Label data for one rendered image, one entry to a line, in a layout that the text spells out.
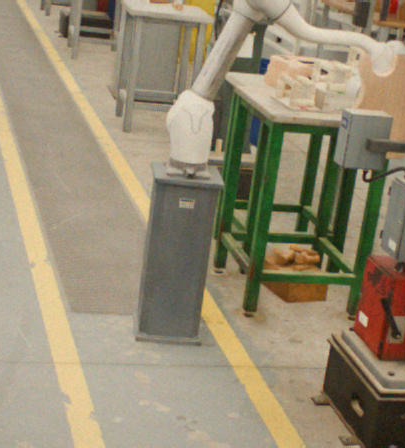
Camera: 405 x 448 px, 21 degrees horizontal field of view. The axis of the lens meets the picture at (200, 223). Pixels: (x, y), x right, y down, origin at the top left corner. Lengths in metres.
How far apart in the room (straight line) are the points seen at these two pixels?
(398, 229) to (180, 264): 1.01
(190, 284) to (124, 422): 0.81
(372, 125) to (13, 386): 1.59
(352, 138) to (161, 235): 0.93
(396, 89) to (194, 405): 1.39
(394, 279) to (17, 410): 1.38
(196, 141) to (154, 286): 0.62
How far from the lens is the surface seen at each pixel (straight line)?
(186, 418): 4.01
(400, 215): 3.86
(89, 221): 6.00
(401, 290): 3.88
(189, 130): 4.36
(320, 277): 5.00
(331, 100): 4.90
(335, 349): 4.21
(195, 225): 4.42
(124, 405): 4.04
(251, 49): 6.54
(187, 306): 4.54
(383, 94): 4.21
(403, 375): 3.94
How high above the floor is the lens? 1.82
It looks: 17 degrees down
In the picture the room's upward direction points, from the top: 8 degrees clockwise
